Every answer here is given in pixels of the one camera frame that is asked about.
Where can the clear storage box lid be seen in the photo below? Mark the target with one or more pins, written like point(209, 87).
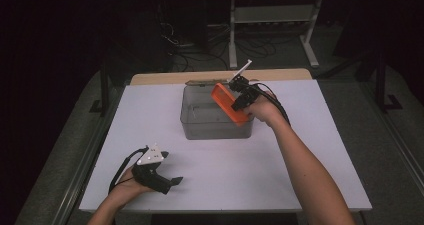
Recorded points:
point(200, 82)

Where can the person's right hand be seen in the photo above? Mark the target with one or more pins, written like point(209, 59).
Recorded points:
point(265, 110)

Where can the clear grey storage box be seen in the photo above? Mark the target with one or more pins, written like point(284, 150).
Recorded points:
point(206, 128)

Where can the person's left hand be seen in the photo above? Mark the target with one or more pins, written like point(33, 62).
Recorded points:
point(128, 190)

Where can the black metal stand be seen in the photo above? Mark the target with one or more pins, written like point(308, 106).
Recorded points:
point(104, 91)
point(380, 85)

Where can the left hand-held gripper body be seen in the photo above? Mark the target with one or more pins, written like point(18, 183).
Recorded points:
point(150, 176)

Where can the aluminium rail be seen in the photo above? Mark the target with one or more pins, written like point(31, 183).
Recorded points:
point(400, 148)
point(83, 171)

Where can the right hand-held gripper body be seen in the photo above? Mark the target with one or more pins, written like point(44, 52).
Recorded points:
point(246, 90)

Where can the orange phone case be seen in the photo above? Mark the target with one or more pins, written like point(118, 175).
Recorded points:
point(225, 100)

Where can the white metal stand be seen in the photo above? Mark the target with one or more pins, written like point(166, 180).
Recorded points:
point(273, 14)

